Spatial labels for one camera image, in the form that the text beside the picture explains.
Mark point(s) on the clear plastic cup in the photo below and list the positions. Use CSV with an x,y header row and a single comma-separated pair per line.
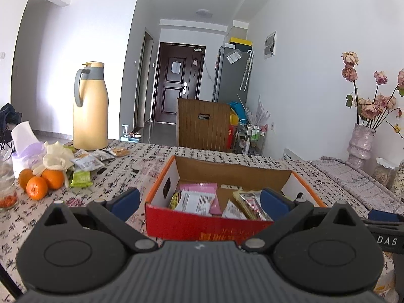
x,y
8,183

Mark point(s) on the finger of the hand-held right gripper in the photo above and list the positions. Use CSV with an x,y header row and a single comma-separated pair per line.
x,y
383,216

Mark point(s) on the yellow thermos jug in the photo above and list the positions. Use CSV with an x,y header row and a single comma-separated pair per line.
x,y
91,116

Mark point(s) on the dark bag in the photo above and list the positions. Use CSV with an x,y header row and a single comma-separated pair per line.
x,y
8,113

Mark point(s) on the heap of small mixed sachets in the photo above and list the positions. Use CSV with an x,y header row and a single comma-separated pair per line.
x,y
88,162

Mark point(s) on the light green snack bar packet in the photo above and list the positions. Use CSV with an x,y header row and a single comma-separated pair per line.
x,y
81,179

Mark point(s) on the grey fridge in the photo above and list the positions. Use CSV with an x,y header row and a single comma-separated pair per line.
x,y
230,82

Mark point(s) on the wooden chair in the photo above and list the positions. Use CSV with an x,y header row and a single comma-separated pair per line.
x,y
202,132

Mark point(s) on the paper sheet on fridge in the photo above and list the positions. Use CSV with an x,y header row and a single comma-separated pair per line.
x,y
234,57

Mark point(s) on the glass jar of oats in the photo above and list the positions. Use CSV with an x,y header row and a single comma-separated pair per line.
x,y
383,175

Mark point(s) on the orange fruit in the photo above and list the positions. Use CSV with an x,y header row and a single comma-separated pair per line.
x,y
37,188
54,179
24,178

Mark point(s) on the dark brown door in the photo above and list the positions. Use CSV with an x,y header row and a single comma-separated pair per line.
x,y
173,101

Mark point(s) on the white paper door notice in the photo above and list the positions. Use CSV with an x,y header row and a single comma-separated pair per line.
x,y
175,67

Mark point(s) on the dried pink roses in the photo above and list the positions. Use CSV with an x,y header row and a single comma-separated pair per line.
x,y
372,109

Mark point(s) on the blue plastic bin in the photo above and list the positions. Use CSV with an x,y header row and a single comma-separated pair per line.
x,y
238,110

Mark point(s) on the speckled glass jar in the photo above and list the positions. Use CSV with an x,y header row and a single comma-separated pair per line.
x,y
399,180

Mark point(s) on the yellow box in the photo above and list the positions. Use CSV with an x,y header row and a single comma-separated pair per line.
x,y
240,42

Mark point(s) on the red cardboard box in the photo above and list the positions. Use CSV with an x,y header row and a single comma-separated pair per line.
x,y
189,224

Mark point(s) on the pale pink vase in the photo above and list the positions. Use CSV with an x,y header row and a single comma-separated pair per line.
x,y
361,148

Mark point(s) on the white striped umbrella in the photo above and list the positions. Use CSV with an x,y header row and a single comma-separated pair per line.
x,y
246,69

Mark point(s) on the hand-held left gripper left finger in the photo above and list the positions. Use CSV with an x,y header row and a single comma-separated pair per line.
x,y
126,200

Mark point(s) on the pale dried grass bundle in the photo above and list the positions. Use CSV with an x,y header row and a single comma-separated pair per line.
x,y
258,110

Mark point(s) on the white wall panel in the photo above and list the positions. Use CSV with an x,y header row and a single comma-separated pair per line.
x,y
270,45

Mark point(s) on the pile of white snack packets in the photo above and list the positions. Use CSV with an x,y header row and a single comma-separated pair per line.
x,y
195,202

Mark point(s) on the white tissue pack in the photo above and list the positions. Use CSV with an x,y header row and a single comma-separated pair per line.
x,y
26,151

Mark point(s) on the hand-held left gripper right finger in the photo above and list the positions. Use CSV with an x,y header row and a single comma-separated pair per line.
x,y
274,203

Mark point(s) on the pink snack packet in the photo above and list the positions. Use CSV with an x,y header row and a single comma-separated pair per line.
x,y
202,187

